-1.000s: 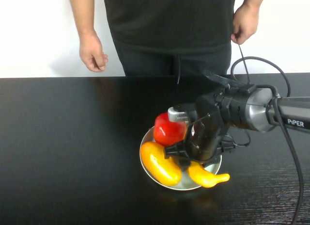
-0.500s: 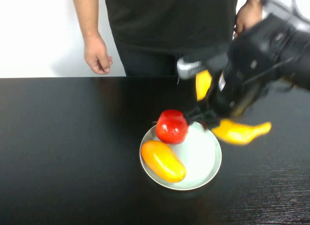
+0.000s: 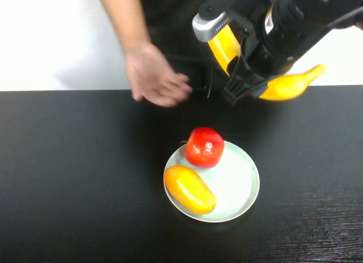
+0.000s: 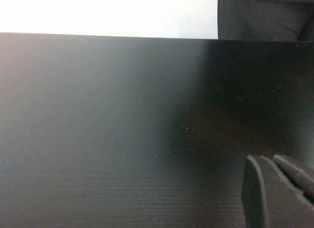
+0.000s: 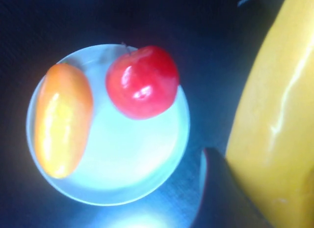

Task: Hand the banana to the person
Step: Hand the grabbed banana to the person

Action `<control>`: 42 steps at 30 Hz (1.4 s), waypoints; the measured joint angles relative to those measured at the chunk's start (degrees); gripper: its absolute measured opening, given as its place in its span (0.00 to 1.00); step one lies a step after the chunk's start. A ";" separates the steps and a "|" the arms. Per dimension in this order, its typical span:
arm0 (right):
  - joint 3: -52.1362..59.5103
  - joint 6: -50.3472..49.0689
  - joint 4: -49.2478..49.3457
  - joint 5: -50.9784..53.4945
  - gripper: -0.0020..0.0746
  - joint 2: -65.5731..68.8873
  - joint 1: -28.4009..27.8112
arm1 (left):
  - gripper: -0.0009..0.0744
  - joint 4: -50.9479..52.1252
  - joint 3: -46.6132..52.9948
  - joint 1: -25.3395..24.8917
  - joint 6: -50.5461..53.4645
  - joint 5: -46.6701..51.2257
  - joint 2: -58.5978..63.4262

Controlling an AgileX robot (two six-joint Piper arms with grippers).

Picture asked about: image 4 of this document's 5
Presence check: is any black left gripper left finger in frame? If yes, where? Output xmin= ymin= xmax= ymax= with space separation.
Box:
xmin=241 ymin=154 xmax=314 ymax=228

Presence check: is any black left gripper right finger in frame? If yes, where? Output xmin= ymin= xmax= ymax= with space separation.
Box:
xmin=272 ymin=154 xmax=314 ymax=206

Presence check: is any person in black clothing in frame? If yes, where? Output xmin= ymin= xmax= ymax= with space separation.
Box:
xmin=217 ymin=0 xmax=314 ymax=42

